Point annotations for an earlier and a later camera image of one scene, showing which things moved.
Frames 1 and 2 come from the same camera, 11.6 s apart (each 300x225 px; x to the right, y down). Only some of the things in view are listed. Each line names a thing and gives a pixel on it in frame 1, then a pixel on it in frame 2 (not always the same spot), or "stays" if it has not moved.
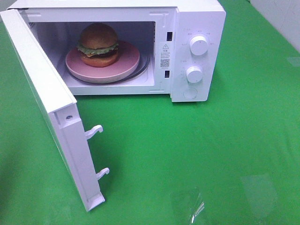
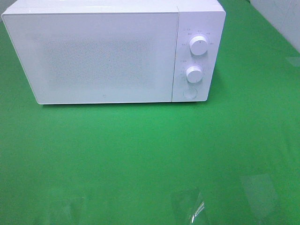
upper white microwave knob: [199, 45] stays
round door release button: [191, 93] stays
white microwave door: [59, 112] to [78, 57]
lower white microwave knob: [194, 74] stays
